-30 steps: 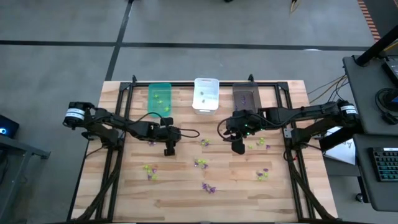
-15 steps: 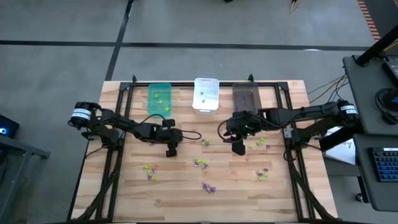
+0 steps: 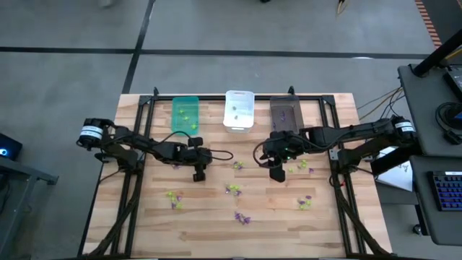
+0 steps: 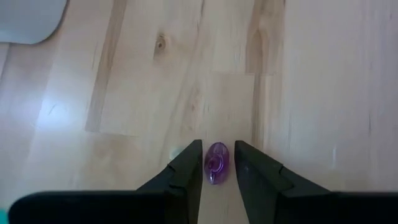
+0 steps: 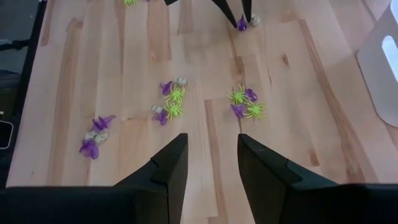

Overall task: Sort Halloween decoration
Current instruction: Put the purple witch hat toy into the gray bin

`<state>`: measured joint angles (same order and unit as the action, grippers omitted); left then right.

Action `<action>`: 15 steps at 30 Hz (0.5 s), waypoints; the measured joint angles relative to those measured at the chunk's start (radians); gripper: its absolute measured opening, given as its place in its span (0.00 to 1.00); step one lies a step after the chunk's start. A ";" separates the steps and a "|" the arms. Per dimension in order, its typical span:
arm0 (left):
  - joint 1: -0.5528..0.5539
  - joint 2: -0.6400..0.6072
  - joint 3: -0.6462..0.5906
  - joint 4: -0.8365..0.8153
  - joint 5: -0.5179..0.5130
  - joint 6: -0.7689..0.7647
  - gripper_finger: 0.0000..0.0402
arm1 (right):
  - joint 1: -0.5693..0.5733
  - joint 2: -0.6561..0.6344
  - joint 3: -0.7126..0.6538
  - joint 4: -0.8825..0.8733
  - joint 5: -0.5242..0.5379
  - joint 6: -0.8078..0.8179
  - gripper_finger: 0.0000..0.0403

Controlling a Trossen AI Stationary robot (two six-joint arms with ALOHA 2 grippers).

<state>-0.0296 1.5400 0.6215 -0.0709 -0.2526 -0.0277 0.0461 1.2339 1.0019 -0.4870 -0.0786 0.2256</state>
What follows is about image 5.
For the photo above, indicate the small beige plastic skull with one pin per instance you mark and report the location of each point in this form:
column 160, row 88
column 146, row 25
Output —
column 102, row 137
column 90, row 135
column 157, row 109
column 181, row 81
column 255, row 20

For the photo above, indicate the black table frame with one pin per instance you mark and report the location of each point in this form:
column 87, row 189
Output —
column 30, row 62

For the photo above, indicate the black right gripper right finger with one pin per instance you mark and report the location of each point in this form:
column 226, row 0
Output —
column 267, row 186

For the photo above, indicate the black device white edge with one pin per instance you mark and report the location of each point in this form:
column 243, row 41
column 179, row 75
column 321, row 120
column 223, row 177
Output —
column 5, row 133

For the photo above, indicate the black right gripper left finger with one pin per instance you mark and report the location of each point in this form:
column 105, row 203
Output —
column 168, row 174

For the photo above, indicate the white plastic bin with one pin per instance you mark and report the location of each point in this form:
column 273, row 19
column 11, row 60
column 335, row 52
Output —
column 371, row 93

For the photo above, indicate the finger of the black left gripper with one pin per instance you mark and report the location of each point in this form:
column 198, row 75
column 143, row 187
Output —
column 247, row 9
column 225, row 9

